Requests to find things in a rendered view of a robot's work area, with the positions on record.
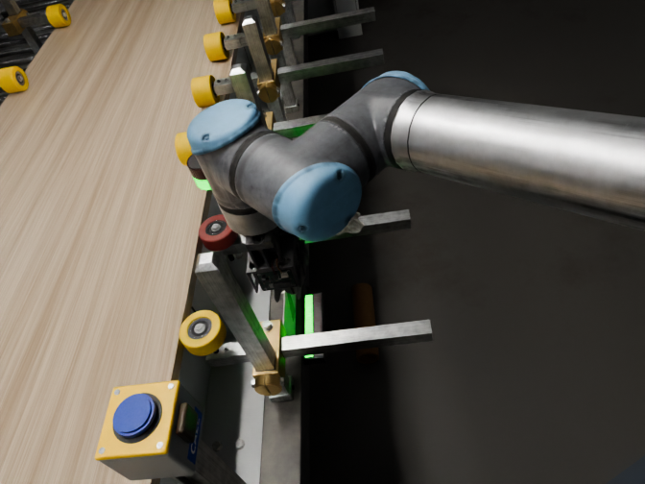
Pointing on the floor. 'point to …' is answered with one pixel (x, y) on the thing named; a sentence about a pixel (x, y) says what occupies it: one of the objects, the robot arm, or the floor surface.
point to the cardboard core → (362, 313)
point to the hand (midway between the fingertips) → (292, 284)
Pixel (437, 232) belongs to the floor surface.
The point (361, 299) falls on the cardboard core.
